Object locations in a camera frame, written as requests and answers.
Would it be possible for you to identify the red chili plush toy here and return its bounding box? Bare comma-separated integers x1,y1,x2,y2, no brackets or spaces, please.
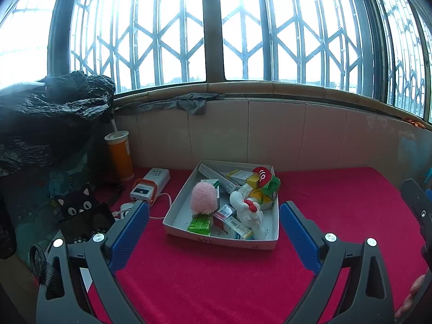
251,166,281,196

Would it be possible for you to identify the white and yellow box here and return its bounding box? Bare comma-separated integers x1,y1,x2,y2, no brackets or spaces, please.
225,169,260,188

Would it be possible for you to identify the red and white box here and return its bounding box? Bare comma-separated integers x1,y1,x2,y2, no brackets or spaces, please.
213,204,237,230

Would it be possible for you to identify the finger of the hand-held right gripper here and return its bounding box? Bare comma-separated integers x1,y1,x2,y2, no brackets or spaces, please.
400,178,432,240

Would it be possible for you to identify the window with metal grille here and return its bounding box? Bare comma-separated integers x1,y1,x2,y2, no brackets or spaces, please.
0,0,432,125

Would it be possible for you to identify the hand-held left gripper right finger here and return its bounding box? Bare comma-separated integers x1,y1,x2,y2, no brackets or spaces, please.
279,201,395,324

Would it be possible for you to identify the person's right hand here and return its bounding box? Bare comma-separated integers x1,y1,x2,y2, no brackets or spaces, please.
394,273,426,318

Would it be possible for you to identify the orange cup with straw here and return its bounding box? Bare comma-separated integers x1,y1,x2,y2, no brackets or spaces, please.
104,119,135,182

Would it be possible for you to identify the black cat face box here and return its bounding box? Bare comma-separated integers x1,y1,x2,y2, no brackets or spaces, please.
56,184,116,245

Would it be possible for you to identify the teal cartoon printed box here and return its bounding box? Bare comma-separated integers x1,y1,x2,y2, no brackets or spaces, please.
0,142,102,260

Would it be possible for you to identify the white cardboard tray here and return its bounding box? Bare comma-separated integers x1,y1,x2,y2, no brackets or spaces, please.
163,160,280,251

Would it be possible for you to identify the blue and white box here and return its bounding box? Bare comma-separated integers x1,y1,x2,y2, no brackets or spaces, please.
224,217,254,240

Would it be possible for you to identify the white charger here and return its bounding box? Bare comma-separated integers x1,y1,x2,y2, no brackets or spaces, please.
115,202,136,221

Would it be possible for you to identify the pink plush toy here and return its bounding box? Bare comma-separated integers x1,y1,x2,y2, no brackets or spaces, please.
191,181,218,217

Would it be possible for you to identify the black wrist strap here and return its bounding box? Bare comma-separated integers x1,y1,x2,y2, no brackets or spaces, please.
30,244,65,296

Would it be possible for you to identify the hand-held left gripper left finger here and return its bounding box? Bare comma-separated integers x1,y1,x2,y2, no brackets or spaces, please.
35,201,150,324

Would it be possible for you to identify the white charging cable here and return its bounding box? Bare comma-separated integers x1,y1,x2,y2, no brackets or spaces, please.
148,193,173,219

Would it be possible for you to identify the grey cloth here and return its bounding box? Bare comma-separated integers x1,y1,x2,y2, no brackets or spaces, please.
116,92,225,116

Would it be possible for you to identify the white plush figure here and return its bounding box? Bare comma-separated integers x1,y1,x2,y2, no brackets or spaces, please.
229,187,265,240

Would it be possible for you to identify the long white box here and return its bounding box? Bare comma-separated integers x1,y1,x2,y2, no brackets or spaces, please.
198,163,242,193

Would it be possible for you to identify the white orange power bank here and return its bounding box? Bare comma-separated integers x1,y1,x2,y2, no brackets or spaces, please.
130,167,170,206

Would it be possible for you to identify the black plastic bag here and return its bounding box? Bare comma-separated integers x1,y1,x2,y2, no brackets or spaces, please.
0,71,116,176

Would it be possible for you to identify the green snack packet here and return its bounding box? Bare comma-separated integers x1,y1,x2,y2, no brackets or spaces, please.
187,214,214,237

